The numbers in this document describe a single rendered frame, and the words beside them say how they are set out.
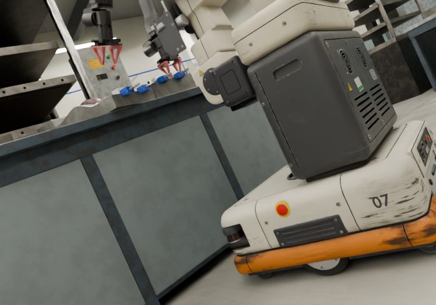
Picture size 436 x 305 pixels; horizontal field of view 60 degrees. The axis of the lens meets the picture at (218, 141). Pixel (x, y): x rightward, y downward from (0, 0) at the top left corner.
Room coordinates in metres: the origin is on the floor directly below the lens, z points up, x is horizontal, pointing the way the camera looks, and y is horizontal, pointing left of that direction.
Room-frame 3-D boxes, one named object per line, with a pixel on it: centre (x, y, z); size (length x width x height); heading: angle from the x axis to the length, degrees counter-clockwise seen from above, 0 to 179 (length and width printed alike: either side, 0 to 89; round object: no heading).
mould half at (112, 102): (1.71, 0.45, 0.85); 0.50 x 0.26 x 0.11; 59
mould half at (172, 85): (2.02, 0.25, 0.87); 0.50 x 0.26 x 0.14; 42
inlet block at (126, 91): (1.53, 0.24, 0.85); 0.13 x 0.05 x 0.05; 59
